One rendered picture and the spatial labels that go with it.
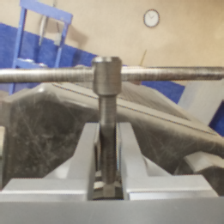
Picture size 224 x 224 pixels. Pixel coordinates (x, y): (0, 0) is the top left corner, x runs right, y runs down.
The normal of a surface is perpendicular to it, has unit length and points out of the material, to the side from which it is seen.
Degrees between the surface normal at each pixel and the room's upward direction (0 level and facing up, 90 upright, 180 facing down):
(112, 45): 90
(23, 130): 90
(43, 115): 90
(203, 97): 90
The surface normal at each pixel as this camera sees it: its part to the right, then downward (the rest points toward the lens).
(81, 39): 0.06, 0.34
